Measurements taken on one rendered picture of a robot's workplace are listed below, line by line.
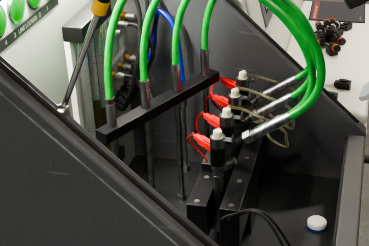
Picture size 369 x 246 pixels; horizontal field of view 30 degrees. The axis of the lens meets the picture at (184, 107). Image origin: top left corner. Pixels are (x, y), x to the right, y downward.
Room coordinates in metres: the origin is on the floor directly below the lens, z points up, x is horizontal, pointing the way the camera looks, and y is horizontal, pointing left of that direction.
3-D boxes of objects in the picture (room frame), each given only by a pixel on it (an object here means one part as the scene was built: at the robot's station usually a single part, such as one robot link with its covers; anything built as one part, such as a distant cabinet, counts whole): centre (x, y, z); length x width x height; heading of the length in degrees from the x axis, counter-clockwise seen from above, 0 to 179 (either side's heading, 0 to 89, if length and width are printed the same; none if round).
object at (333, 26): (1.72, -0.40, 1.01); 0.23 x 0.11 x 0.06; 164
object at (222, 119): (1.12, -0.09, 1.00); 0.05 x 0.03 x 0.21; 74
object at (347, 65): (1.68, -0.39, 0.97); 0.70 x 0.22 x 0.03; 164
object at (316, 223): (1.12, -0.26, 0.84); 0.04 x 0.04 x 0.01
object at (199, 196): (1.17, -0.09, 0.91); 0.34 x 0.10 x 0.15; 164
